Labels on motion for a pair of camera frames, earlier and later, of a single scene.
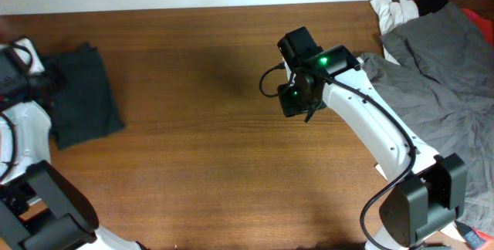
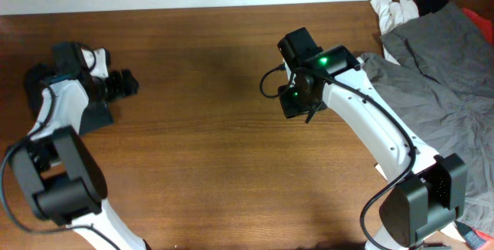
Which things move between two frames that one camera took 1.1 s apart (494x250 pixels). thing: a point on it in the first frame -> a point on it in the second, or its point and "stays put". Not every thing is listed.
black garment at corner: (430, 1) stays put
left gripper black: (59, 81) -> (118, 89)
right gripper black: (289, 107) stays put
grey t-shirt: (441, 72) stays put
